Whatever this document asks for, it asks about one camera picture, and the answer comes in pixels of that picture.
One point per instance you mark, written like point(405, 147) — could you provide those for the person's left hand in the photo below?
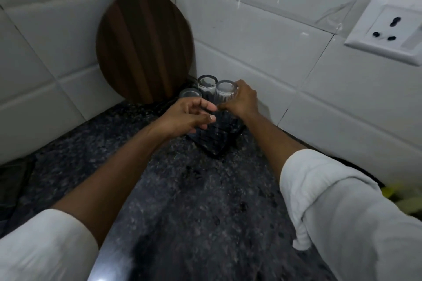
point(183, 116)

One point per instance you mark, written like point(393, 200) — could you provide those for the person's right hand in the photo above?
point(245, 103)

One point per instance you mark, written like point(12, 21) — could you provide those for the person's left thumb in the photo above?
point(206, 118)

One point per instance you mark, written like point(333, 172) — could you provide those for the person's right thumb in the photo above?
point(227, 105)

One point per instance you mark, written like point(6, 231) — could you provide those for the ribbed clear drinking glass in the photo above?
point(226, 91)

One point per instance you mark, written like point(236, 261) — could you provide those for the person's right forearm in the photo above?
point(272, 139)

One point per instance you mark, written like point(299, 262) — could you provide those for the person's left forearm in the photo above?
point(112, 172)

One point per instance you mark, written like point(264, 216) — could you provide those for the black glass tray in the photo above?
point(217, 136)

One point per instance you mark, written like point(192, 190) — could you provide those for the round dark wooden cutting board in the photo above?
point(143, 40)

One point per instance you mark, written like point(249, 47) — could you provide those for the white right shirt sleeve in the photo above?
point(349, 211)

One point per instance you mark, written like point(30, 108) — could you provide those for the white shirt sleeve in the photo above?
point(46, 248)
point(349, 211)

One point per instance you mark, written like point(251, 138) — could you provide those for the yellow-green object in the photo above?
point(404, 198)

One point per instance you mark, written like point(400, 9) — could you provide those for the dark flat object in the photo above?
point(13, 185)

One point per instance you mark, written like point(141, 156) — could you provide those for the white left shirt sleeve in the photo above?
point(46, 248)

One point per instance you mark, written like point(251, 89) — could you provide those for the white wall power socket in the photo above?
point(387, 27)

